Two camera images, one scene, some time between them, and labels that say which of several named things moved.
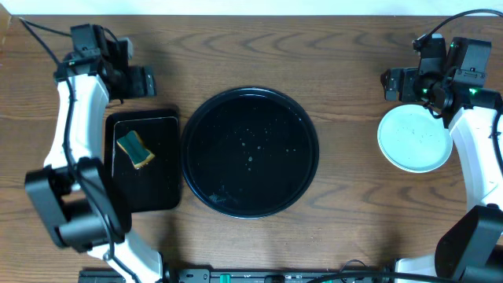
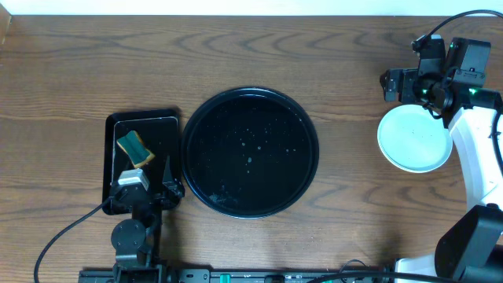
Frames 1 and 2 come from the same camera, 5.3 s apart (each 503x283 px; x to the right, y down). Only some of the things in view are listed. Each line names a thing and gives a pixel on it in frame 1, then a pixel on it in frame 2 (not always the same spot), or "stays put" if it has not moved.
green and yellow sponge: [133, 145] stays put
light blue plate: [412, 140] stays put
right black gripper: [409, 77] stays put
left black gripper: [145, 81] → [151, 197]
